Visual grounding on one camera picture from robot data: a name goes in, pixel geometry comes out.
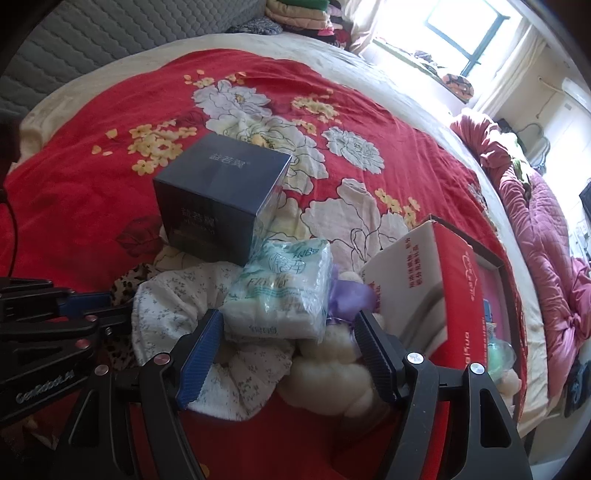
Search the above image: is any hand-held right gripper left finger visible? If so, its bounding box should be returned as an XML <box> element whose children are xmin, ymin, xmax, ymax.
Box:
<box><xmin>48</xmin><ymin>308</ymin><xmax>225</xmax><ymax>480</ymax></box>

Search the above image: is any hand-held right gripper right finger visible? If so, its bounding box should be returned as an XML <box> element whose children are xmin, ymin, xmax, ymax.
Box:
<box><xmin>355</xmin><ymin>310</ymin><xmax>532</xmax><ymax>480</ymax></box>

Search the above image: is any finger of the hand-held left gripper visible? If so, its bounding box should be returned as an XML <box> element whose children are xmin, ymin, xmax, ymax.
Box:
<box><xmin>0</xmin><ymin>276</ymin><xmax>118</xmax><ymax>315</ymax></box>
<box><xmin>0</xmin><ymin>304</ymin><xmax>137</xmax><ymax>385</ymax></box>

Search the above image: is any green print tissue pack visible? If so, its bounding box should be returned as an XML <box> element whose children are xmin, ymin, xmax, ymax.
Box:
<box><xmin>223</xmin><ymin>237</ymin><xmax>334</xmax><ymax>344</ymax></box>

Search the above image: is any red cardboard box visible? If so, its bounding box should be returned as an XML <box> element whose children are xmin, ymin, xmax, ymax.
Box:
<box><xmin>360</xmin><ymin>215</ymin><xmax>525</xmax><ymax>421</ymax></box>

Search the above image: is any leopard print cloth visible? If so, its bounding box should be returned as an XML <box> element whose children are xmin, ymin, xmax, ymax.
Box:
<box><xmin>106</xmin><ymin>263</ymin><xmax>162</xmax><ymax>370</ymax></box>

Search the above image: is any cream plush toy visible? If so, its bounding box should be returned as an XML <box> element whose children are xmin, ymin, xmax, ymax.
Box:
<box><xmin>277</xmin><ymin>272</ymin><xmax>384</xmax><ymax>416</ymax></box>
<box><xmin>496</xmin><ymin>369</ymin><xmax>522</xmax><ymax>407</ymax></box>

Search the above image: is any white floral cloth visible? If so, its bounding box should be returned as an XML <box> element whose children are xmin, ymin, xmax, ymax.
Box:
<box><xmin>130</xmin><ymin>261</ymin><xmax>296</xmax><ymax>421</ymax></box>

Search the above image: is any red floral blanket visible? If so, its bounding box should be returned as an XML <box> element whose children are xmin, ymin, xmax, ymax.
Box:
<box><xmin>0</xmin><ymin>48</ymin><xmax>522</xmax><ymax>480</ymax></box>

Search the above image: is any green plastic bag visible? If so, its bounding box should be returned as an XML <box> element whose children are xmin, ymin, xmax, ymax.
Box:
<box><xmin>482</xmin><ymin>339</ymin><xmax>517</xmax><ymax>374</ymax></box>

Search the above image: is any dark blue box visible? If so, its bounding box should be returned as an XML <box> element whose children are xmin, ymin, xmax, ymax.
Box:
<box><xmin>153</xmin><ymin>134</ymin><xmax>293</xmax><ymax>267</ymax></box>

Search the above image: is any dark blue object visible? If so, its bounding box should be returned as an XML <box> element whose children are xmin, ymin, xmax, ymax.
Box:
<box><xmin>564</xmin><ymin>360</ymin><xmax>586</xmax><ymax>418</ymax></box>

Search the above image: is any pink quilt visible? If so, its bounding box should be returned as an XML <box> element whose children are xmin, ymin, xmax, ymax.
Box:
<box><xmin>450</xmin><ymin>111</ymin><xmax>591</xmax><ymax>384</ymax></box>

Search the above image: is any grey quilted headboard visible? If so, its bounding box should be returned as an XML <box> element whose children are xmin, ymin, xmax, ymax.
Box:
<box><xmin>0</xmin><ymin>0</ymin><xmax>273</xmax><ymax>121</ymax></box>

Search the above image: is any beige bed sheet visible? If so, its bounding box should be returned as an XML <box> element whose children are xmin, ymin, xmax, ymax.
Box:
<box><xmin>18</xmin><ymin>32</ymin><xmax>550</xmax><ymax>435</ymax></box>

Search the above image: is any orange patterned cloth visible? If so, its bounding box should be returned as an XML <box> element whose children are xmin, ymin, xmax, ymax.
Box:
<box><xmin>438</xmin><ymin>71</ymin><xmax>475</xmax><ymax>104</ymax></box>

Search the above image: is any white curtain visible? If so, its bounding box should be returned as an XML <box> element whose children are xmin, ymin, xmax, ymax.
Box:
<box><xmin>471</xmin><ymin>28</ymin><xmax>550</xmax><ymax>116</ymax></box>

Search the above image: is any white air conditioner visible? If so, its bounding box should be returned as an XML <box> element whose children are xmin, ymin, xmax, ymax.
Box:
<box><xmin>561</xmin><ymin>78</ymin><xmax>591</xmax><ymax>112</ymax></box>

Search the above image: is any window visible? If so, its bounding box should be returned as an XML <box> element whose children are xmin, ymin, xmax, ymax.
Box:
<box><xmin>369</xmin><ymin>0</ymin><xmax>513</xmax><ymax>77</ymax></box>

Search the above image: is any pile of folded clothes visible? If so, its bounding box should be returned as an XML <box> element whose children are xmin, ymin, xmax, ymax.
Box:
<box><xmin>226</xmin><ymin>0</ymin><xmax>356</xmax><ymax>49</ymax></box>

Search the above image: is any black cable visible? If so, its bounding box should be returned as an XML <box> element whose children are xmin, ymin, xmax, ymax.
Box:
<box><xmin>0</xmin><ymin>185</ymin><xmax>21</xmax><ymax>278</ymax></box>

